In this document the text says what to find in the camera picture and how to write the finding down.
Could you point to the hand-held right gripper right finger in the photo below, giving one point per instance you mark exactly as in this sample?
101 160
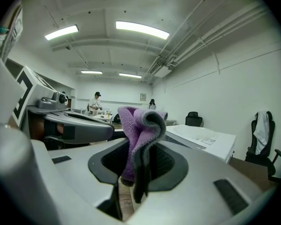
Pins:
201 184

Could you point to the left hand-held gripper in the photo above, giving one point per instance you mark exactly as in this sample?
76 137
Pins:
23 95

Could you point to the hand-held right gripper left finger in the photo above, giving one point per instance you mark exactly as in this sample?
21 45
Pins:
72 167

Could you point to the purple cloth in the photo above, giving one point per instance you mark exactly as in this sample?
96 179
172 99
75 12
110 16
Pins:
131 125

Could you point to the white table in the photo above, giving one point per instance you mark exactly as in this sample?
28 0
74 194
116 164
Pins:
103 117

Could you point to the white board on table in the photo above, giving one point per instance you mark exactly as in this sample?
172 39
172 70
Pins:
224 149

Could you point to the ceiling light panel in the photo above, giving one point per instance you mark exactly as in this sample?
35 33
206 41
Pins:
91 72
141 29
130 75
62 32

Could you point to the black office chair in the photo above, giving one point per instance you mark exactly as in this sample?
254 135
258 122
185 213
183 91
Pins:
271 125
194 119

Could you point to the light wood-top table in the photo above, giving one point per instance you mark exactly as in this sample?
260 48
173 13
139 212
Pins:
171 122

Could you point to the white garment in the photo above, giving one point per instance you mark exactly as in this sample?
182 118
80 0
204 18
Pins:
262 130

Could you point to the white ceiling air conditioner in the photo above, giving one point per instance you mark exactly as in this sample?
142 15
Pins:
162 72

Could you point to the person's white printed top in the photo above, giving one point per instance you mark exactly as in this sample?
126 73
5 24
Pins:
14 32

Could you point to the white ceiling pipes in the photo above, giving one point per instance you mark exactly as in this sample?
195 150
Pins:
201 42

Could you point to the gray gripper-mounted camera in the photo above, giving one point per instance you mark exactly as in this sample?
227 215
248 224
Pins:
53 101

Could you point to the framed wall sign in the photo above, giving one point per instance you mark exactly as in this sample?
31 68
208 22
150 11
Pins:
143 97

